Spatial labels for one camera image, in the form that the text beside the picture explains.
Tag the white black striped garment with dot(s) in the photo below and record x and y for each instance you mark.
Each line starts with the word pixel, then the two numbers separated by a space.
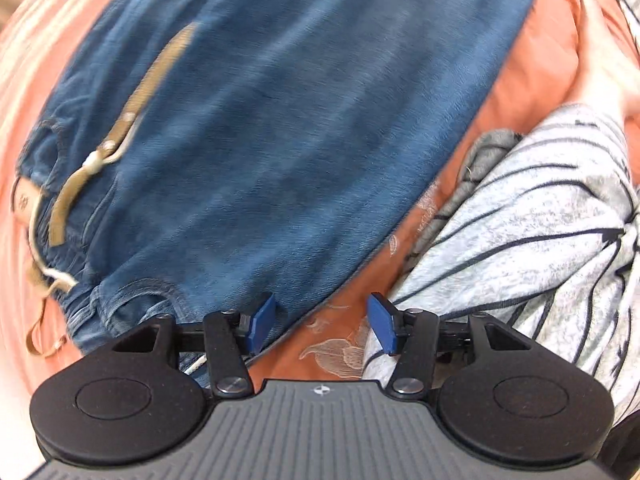
pixel 548 243

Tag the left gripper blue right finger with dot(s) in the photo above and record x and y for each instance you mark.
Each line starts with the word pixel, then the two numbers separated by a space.
pixel 386 322

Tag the grey knit garment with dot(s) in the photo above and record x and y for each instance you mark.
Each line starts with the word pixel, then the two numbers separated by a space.
pixel 487 151

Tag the orange bed sheet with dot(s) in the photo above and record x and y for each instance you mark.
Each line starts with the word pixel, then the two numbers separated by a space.
pixel 36 43

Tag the blue denim pants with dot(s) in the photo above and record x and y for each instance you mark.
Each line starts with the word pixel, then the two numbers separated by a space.
pixel 196 154

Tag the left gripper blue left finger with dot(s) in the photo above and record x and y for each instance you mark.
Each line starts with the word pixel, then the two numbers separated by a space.
pixel 256 321

